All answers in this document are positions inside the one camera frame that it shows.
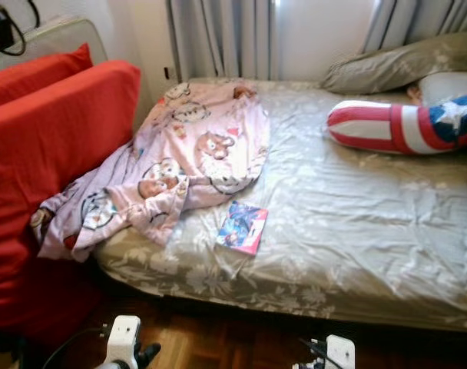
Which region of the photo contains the colourful comic book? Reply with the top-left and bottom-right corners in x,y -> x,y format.
216,200 -> 269,256

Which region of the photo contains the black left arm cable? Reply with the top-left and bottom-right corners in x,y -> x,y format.
43,327 -> 111,369

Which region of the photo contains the grey-green upright mattress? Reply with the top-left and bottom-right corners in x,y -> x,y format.
0,17 -> 109,78

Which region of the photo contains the black charger with cables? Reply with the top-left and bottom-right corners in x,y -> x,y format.
0,0 -> 41,57

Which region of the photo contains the bed with beige floral sheet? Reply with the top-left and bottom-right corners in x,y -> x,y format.
94,77 -> 467,333

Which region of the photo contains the large red covered cushion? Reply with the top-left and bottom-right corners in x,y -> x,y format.
0,60 -> 142,343

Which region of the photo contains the red white blue star bolster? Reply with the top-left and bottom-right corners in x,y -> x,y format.
326,91 -> 467,156

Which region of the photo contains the small red cushion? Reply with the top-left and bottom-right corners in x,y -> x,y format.
0,42 -> 94,108

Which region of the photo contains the grey pleated curtain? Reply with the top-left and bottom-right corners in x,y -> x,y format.
363,0 -> 467,55
166,0 -> 280,81

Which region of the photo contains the beige floral pillow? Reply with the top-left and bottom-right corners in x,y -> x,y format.
320,31 -> 467,95

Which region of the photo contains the plain white pillow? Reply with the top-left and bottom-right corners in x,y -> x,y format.
416,71 -> 467,107

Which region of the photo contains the pink cartoon print blanket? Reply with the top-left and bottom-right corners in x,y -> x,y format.
31,79 -> 271,264

